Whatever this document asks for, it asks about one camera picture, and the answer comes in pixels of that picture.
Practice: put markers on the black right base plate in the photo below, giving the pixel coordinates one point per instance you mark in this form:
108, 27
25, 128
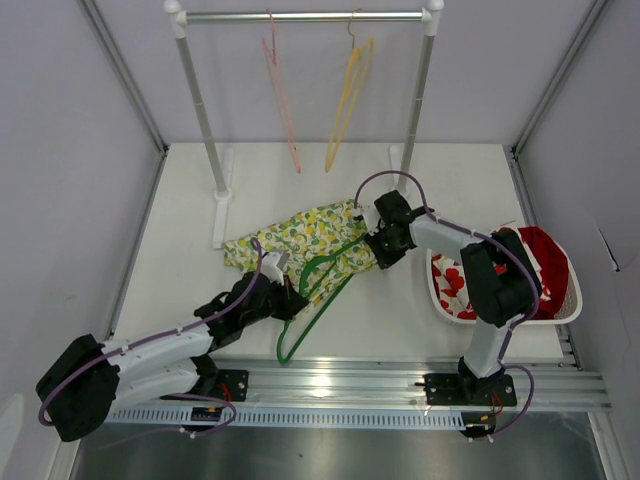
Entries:
449, 389

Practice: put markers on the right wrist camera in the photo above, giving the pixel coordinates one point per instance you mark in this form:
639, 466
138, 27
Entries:
369, 216

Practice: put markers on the green hanger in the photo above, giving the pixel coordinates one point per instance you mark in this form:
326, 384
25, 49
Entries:
310, 320

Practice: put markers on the aluminium mounting rail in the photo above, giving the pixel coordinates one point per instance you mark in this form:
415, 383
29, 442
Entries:
330, 383

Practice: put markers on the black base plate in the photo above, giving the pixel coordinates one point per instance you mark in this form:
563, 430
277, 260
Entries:
230, 385
449, 389

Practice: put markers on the pink hanger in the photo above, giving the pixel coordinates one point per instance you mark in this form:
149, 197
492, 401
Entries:
270, 50

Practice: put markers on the white laundry basket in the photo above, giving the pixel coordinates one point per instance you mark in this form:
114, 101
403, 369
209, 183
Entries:
570, 310

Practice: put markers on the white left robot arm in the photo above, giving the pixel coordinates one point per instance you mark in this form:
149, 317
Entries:
92, 380

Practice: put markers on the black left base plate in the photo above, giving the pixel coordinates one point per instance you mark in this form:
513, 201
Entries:
230, 385

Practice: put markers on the white clothes rack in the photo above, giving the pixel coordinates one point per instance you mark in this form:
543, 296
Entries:
222, 166

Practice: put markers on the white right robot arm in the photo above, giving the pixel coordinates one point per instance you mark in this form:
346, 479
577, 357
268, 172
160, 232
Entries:
501, 282

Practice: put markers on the white slotted cable duct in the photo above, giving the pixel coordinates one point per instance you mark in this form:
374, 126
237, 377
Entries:
253, 416

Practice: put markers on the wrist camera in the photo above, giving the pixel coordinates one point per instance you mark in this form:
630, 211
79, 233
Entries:
369, 216
272, 265

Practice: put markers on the lemon print skirt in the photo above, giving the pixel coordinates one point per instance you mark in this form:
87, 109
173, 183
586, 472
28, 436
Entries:
325, 245

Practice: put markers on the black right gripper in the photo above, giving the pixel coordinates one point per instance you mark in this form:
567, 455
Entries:
385, 259

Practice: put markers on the red poppy print cloth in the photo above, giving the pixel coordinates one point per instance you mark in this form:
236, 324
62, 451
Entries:
450, 285

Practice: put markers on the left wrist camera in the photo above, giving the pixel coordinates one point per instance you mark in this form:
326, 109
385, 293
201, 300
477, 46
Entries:
272, 265

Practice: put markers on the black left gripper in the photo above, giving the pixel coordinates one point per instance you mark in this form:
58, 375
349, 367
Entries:
291, 301

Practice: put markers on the yellow hanger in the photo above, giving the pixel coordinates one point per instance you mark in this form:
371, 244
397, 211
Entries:
356, 73

